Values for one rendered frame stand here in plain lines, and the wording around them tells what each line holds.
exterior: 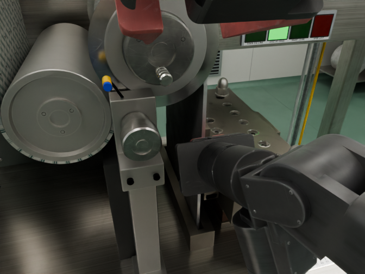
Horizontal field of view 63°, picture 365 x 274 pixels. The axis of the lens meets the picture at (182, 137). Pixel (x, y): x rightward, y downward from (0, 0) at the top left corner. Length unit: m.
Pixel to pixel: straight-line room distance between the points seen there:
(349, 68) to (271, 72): 2.57
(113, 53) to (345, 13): 0.68
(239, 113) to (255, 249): 0.43
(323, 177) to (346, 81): 1.04
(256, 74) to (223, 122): 3.03
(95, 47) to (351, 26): 0.73
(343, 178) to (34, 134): 0.32
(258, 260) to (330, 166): 0.13
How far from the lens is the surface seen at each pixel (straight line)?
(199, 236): 0.53
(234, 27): 0.22
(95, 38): 0.34
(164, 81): 0.31
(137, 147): 0.29
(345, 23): 0.92
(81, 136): 0.39
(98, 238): 0.59
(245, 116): 0.68
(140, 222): 0.43
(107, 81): 0.30
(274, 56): 3.70
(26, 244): 0.62
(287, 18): 0.17
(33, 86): 0.37
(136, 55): 0.32
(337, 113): 1.29
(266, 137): 0.61
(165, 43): 0.33
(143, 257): 0.48
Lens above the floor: 1.34
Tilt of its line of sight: 32 degrees down
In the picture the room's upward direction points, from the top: straight up
